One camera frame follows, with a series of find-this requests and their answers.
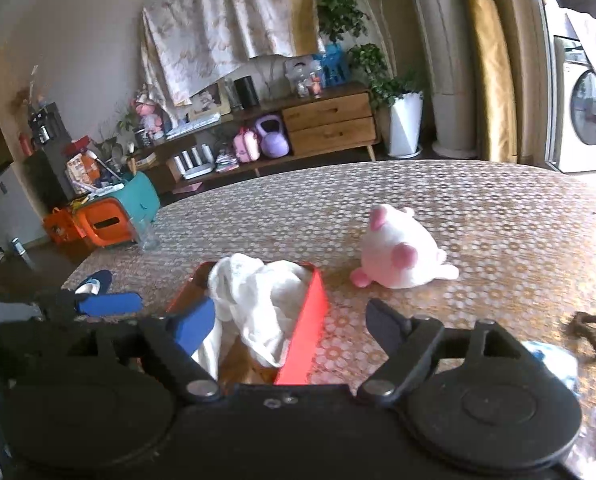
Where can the clear plastic packet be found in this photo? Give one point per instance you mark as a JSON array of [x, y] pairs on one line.
[[553, 360]]

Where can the white washing machine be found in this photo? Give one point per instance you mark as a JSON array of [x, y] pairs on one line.
[[590, 115]]

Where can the clear toy jar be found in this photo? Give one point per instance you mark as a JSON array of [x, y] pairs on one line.
[[303, 80]]

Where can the white tower air conditioner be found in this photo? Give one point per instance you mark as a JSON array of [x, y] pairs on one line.
[[448, 85]]

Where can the white planter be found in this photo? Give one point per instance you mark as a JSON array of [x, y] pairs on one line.
[[405, 125]]

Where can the white keyboard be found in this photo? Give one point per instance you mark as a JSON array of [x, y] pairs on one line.
[[193, 125]]

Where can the wooden tv cabinet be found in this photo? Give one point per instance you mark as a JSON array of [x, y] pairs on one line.
[[328, 120]]

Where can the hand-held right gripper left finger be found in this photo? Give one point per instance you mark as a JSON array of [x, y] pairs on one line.
[[195, 327]]

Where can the pink toy case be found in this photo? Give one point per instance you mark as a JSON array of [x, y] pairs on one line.
[[245, 147]]

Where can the black cylinder speaker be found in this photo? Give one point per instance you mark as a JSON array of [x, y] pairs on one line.
[[247, 92]]

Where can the orange bag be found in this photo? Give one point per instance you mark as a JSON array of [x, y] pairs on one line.
[[60, 227]]

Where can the dark blue dish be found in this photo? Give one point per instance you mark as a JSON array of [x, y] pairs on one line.
[[95, 282]]

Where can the white cloth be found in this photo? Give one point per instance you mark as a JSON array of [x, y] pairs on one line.
[[258, 300]]

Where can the green potted plant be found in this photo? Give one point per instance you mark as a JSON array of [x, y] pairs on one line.
[[340, 10]]

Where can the pink doll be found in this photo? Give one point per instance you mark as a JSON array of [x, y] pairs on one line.
[[150, 120]]

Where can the patterned cream cover cloth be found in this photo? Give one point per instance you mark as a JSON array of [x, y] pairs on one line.
[[218, 20]]

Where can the red metal tin box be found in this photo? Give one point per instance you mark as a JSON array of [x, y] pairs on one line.
[[308, 330]]

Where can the photo frame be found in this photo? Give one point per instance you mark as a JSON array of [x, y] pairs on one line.
[[208, 102]]

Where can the black water dispenser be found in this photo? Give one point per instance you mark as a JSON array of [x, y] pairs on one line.
[[48, 170]]

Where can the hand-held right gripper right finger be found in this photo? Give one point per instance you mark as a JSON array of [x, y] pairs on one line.
[[390, 327]]

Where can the pink and white plush toy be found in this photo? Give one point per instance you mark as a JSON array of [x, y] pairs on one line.
[[403, 255]]

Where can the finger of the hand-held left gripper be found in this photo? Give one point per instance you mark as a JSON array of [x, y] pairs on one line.
[[110, 303]]

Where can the pale cloth on washing machine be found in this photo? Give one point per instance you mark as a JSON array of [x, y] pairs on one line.
[[585, 30]]

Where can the purple kettlebell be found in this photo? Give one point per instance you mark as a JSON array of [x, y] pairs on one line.
[[273, 145]]

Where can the clear drinking glass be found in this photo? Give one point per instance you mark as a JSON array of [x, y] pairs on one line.
[[149, 240]]

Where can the blue toy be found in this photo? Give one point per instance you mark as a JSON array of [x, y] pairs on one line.
[[335, 67]]

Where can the teal storage box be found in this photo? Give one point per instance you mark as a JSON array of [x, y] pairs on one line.
[[143, 200]]

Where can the yellow curtain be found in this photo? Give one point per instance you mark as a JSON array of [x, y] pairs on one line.
[[488, 60]]

